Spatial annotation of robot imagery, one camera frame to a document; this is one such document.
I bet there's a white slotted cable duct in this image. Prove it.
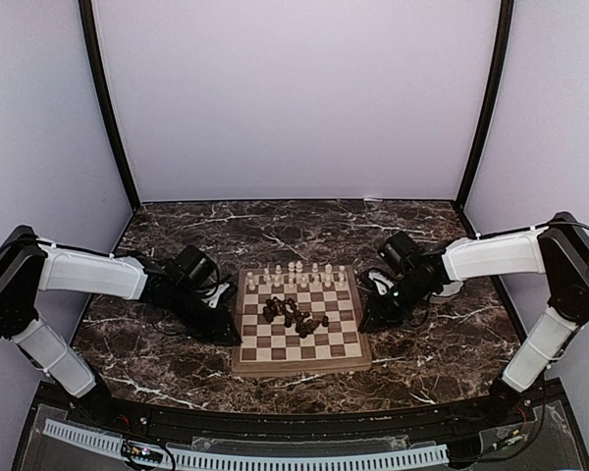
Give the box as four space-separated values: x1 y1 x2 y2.
42 419 449 470

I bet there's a pile of dark chess pieces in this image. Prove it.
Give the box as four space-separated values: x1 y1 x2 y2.
262 297 330 339

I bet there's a right black corner post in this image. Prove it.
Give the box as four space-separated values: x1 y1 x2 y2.
455 0 514 211

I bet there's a wooden chess board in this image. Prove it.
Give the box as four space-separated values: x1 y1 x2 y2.
232 262 372 377

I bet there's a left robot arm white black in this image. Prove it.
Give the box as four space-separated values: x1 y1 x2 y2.
0 226 241 428

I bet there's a black front rail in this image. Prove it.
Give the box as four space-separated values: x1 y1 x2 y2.
146 406 458 441

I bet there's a white knight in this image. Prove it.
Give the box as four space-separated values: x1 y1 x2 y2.
263 268 272 285
324 264 334 288

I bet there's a white knight left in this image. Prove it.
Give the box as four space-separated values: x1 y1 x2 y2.
263 268 272 285

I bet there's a white king piece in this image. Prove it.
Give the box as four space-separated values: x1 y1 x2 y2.
288 261 296 285

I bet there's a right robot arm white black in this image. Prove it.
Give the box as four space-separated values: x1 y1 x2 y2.
359 212 589 426

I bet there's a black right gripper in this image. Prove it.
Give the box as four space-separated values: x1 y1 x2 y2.
359 275 434 333

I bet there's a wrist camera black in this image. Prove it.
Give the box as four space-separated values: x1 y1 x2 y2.
174 245 219 288
378 232 423 274

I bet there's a white bishop left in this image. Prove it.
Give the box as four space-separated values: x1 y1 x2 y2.
274 264 283 285

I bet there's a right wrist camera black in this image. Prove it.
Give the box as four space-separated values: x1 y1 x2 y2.
378 232 423 274

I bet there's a white bishop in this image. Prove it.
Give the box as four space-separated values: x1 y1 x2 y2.
311 263 320 285
274 264 283 285

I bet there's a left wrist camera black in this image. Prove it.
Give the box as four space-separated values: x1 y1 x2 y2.
174 245 219 288

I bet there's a white bishop right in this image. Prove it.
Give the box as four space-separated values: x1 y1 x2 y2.
311 263 320 285

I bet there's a white knight right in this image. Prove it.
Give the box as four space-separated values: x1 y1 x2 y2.
324 264 334 288

